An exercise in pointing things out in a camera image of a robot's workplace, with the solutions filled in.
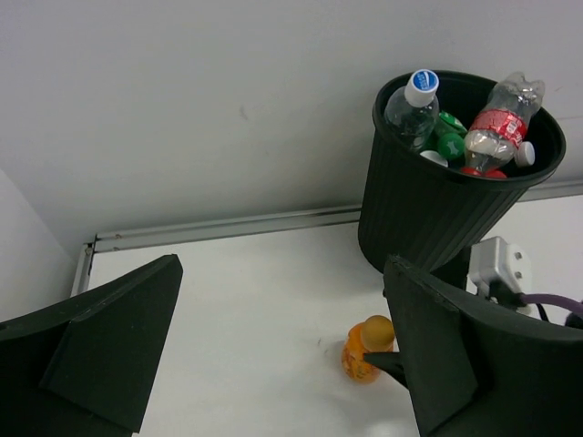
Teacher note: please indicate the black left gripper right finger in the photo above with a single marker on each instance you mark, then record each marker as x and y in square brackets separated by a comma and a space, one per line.
[474, 368]

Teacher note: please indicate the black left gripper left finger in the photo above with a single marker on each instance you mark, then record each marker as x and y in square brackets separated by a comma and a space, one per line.
[86, 365]

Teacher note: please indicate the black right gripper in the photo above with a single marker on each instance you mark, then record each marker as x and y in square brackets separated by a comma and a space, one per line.
[454, 272]

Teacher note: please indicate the green plastic soda bottle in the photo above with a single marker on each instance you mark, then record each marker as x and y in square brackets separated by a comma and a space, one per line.
[447, 137]

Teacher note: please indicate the small red-label cola bottle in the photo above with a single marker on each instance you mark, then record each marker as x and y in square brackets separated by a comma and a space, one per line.
[499, 129]

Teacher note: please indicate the tall clear blue-cap bottle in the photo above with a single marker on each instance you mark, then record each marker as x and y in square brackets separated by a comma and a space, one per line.
[413, 109]

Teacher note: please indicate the white-cap bottle in bin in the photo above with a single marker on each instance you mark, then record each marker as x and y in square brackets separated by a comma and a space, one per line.
[435, 157]

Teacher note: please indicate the black plastic waste bin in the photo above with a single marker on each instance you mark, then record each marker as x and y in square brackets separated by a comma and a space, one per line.
[426, 213]

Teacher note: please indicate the orange juice bottle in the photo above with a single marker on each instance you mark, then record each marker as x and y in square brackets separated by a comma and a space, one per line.
[376, 334]

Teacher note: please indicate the aluminium table edge rail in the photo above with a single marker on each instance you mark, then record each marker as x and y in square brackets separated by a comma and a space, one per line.
[105, 242]

